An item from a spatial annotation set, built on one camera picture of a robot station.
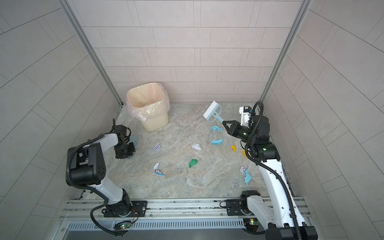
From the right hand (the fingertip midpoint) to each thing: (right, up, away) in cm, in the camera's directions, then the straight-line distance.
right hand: (222, 123), depth 68 cm
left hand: (-51, -19, +25) cm, 59 cm away
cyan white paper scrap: (+16, -30, +11) cm, 35 cm away
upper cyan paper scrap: (+1, -5, +32) cm, 32 cm away
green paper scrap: (-14, -23, +17) cm, 32 cm away
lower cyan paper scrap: (+1, -13, +26) cm, 29 cm away
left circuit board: (-44, -45, -3) cm, 63 cm away
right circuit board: (+14, -46, 0) cm, 48 cm away
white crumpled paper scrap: (-12, -16, +23) cm, 31 cm away
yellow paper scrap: (+11, -16, +23) cm, 31 cm away
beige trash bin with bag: (-38, +10, +14) cm, 42 cm away
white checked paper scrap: (-36, -16, +23) cm, 46 cm away
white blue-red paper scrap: (-34, -28, +14) cm, 46 cm away
